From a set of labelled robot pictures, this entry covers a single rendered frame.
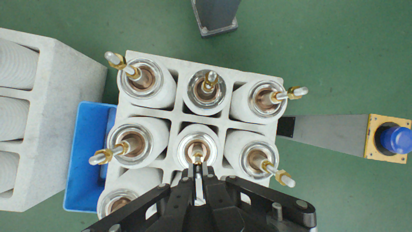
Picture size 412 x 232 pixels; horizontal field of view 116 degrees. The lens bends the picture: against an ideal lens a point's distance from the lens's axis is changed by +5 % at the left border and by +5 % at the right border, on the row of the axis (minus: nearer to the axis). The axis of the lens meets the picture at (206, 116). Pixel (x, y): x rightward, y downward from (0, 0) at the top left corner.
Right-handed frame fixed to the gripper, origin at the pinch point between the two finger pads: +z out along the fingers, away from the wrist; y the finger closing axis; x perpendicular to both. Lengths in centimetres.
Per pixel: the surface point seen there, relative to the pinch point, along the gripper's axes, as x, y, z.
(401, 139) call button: 0.9, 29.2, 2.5
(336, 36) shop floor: 35, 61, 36
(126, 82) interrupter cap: 13.5, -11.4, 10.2
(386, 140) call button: 0.7, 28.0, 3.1
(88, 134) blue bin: 3.7, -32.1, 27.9
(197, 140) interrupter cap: 2.0, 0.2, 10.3
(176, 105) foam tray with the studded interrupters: 9.4, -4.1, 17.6
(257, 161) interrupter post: -2.4, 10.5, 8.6
